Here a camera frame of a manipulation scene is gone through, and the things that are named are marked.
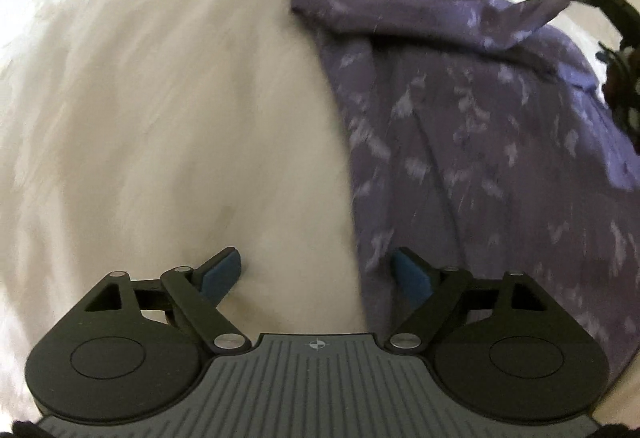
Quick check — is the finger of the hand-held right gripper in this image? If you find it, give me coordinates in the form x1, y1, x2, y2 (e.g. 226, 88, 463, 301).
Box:
570, 0, 635, 39

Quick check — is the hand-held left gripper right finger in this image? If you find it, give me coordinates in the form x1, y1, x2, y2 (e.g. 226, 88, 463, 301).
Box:
387, 247, 552, 353

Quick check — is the purple patterned garment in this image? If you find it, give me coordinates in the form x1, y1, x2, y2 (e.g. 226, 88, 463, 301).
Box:
270, 0, 640, 369

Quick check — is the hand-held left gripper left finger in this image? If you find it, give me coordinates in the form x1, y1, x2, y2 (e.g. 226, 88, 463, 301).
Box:
85, 247, 251, 353

